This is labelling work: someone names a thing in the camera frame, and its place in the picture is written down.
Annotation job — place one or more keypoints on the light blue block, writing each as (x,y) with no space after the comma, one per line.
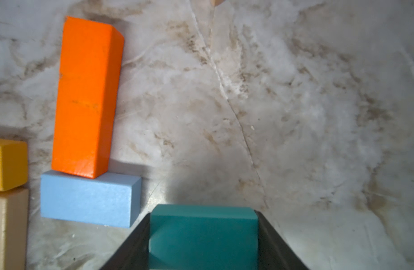
(111,199)

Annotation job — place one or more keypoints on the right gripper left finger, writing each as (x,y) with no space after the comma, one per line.
(133,254)

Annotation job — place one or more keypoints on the amber block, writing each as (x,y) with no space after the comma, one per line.
(13,164)

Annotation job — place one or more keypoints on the natural wood long block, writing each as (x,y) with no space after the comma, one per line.
(14,206)

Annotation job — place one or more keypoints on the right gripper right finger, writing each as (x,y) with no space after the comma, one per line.
(273,252)

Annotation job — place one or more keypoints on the orange block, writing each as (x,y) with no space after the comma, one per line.
(90,65)

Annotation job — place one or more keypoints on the teal small block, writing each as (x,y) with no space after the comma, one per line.
(194,237)

